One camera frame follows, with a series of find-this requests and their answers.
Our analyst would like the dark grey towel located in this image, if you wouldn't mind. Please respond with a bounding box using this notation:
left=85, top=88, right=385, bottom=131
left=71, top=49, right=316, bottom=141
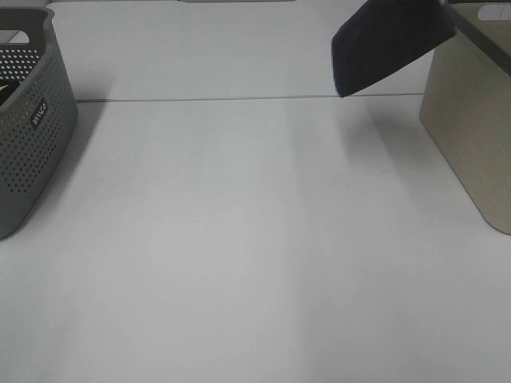
left=331, top=0, right=455, bottom=97

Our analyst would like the beige storage bin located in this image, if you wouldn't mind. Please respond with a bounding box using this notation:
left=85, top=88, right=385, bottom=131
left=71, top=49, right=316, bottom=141
left=419, top=1, right=510, bottom=234

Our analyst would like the grey perforated plastic basket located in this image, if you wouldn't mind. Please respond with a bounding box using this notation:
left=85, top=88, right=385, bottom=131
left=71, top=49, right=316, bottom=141
left=1, top=7, right=78, bottom=238

